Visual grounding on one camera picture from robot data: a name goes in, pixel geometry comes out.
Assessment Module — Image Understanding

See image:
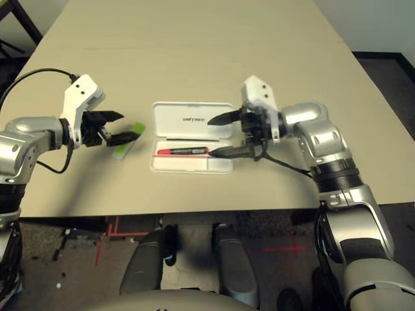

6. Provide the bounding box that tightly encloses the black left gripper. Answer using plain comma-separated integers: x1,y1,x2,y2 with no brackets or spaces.
79,110,140,146

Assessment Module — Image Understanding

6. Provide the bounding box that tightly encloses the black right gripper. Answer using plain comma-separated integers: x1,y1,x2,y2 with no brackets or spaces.
206,108,272,159

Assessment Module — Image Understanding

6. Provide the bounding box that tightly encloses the green highlighter pen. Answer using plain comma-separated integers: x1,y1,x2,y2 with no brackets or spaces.
113,122,146,160

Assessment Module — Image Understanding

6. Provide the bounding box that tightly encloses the red black marker pen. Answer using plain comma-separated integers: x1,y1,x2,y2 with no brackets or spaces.
156,146,208,156

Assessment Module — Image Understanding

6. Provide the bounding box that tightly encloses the white plastic pencil case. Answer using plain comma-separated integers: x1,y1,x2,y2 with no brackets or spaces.
150,102,235,175

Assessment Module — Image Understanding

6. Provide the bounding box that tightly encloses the grey robot right leg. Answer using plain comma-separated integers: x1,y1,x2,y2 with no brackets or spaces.
212,223,260,308

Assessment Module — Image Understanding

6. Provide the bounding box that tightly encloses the grey robot leg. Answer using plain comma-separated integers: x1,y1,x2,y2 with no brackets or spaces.
212,223,260,308
119,226,178,295

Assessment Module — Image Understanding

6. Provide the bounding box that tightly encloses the black tripod stand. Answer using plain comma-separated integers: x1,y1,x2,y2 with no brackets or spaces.
0,38,25,56

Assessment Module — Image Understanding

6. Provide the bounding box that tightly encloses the grey robot left leg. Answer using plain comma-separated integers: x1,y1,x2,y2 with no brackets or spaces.
119,226,178,295

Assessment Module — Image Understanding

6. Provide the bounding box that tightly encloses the black shoe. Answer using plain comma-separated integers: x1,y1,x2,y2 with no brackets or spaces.
278,288,304,311
311,268,326,294

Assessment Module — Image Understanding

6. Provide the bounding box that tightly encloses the grey robot torso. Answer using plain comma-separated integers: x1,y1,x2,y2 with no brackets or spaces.
77,288,247,311

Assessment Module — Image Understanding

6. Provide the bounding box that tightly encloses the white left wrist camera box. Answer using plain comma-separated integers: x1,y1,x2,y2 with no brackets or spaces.
60,74,106,148

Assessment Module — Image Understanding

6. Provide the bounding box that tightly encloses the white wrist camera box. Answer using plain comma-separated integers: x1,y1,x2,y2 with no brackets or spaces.
240,76,281,143
60,74,106,148

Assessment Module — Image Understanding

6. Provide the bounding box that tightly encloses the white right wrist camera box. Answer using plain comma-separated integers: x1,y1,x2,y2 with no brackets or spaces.
240,76,281,143

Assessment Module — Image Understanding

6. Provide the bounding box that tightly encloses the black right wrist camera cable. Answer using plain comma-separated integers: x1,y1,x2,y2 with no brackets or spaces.
252,142,317,178

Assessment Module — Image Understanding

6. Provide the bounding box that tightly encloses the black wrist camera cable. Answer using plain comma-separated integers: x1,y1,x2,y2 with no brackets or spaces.
0,67,80,175
252,142,317,178

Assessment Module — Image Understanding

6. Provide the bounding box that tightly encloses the black left wrist camera cable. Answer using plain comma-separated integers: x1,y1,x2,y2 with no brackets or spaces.
0,67,80,175

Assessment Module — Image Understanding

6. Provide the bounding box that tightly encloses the beige side table black frame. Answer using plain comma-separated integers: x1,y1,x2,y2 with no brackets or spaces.
0,0,43,49

